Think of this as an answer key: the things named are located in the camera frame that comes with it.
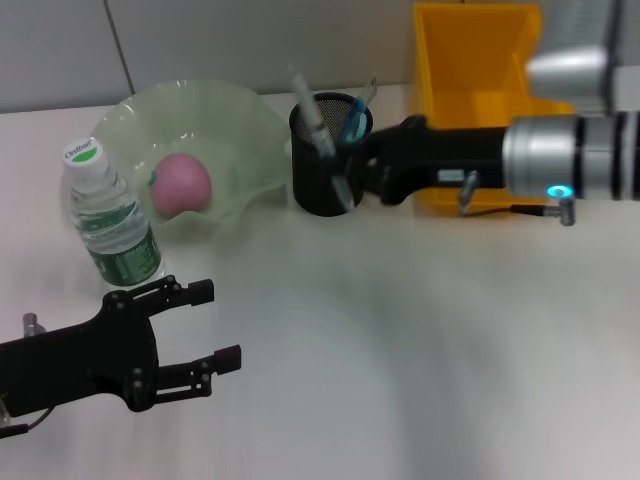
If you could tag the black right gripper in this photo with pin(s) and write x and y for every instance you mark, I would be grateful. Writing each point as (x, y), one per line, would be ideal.
(440, 160)

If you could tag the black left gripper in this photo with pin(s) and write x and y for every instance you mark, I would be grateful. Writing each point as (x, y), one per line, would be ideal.
(75, 365)

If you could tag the blue scissors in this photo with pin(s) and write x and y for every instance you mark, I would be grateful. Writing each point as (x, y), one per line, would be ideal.
(356, 125)

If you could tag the transparent plastic ruler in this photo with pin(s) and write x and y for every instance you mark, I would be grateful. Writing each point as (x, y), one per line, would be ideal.
(369, 92)

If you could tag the green label water bottle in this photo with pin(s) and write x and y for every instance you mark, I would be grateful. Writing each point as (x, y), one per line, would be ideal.
(120, 235)

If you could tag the pink peach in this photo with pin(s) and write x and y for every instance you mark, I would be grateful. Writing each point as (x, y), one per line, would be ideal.
(180, 185)

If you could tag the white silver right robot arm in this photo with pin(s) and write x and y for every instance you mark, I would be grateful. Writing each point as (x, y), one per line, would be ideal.
(575, 155)

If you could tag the black mesh pen holder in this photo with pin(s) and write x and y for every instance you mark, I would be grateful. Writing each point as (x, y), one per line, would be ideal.
(315, 185)

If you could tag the silver ballpoint pen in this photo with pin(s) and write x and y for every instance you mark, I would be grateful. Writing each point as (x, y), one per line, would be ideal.
(315, 120)

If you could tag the pale green glass fruit plate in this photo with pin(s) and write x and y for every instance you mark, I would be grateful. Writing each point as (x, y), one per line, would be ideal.
(210, 115)

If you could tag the yellow plastic storage bin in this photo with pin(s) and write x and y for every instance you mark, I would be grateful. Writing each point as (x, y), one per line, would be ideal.
(465, 65)

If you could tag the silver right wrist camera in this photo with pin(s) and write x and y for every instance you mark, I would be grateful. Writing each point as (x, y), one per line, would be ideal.
(575, 50)

